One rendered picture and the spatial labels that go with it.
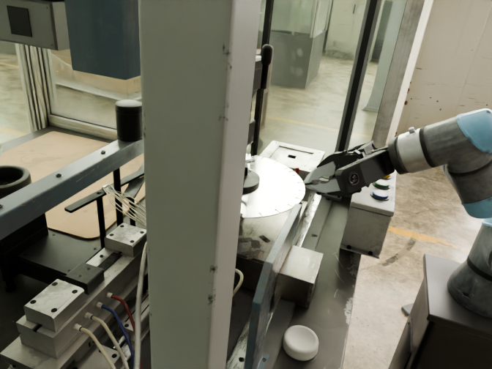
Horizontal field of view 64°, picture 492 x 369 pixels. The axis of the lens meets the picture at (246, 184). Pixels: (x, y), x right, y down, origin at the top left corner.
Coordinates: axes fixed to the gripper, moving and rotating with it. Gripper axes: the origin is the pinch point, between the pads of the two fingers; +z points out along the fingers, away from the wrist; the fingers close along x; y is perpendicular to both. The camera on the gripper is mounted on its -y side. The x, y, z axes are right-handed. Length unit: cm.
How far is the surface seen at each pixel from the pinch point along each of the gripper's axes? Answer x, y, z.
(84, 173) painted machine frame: 20.0, -31.7, 24.1
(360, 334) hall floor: -89, 71, 47
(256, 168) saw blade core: 5.8, 9.4, 18.0
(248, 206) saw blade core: 0.6, -8.1, 10.9
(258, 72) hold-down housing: 24.7, -6.4, -3.0
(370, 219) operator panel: -17.9, 20.9, -0.8
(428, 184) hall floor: -83, 261, 50
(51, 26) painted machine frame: 47, -26, 22
